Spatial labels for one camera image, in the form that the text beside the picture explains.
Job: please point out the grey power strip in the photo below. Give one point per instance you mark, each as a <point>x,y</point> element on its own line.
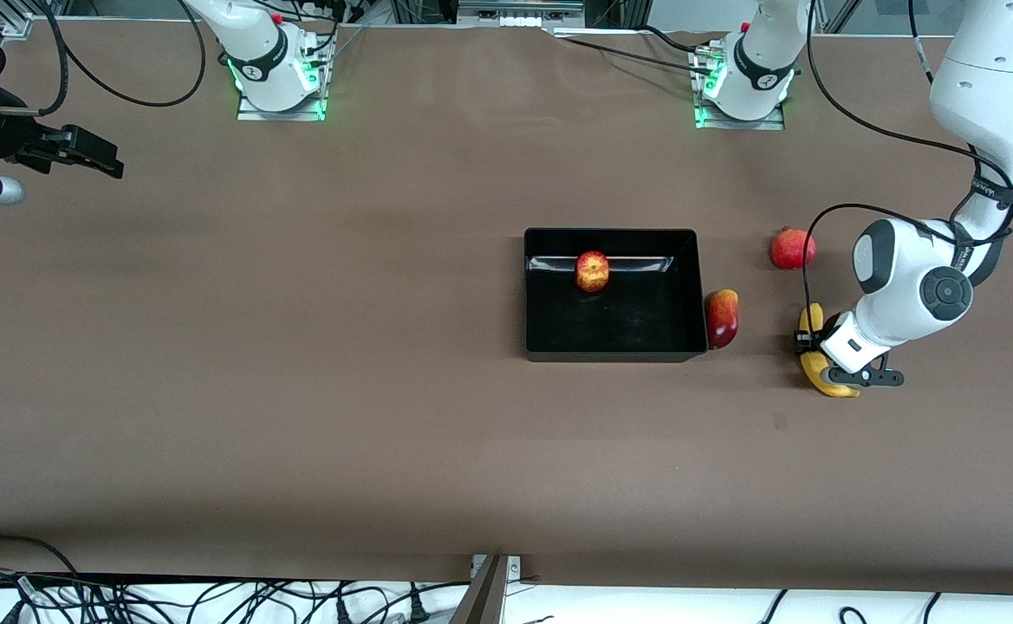
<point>519,13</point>

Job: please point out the metal clamp bracket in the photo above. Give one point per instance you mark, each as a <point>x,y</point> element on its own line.
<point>515,568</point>

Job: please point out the black plastic box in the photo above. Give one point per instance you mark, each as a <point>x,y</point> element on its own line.
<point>610,329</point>

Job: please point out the red pomegranate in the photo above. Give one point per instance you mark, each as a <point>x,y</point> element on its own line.
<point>790,250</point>

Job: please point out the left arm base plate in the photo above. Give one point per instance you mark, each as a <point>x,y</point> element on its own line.
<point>766,124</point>

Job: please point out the brown table cover mat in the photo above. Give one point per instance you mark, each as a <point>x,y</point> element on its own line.
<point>298,390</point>

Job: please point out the grey metal camera pole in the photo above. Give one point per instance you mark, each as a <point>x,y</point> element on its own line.
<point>482,598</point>

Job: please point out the yellow banana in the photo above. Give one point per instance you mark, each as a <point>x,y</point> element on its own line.
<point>810,316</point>

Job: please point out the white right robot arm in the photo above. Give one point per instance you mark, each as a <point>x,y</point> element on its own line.
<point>255,43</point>

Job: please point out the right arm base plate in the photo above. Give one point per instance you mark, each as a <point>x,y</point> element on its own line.
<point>281,115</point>

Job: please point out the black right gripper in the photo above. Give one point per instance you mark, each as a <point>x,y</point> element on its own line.
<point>5,136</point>

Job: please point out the red yellow apple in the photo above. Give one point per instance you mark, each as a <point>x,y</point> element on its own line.
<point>593,271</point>

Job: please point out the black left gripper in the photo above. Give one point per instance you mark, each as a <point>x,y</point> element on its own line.
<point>828,328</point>

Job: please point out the red yellow mango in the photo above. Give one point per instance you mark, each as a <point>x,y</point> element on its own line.
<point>722,319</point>

